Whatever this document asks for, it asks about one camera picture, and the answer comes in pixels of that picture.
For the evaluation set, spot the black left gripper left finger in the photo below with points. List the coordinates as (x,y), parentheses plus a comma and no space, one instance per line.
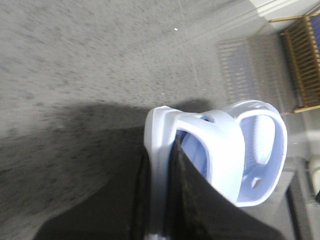
(117,211)

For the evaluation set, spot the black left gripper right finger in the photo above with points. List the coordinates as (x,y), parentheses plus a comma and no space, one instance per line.
(196,211)

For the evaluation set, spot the light blue slipper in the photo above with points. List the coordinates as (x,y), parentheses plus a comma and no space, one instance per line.
(239,150)

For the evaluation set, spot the wooden slatted rack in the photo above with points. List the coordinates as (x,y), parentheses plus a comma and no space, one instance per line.
(302,39)

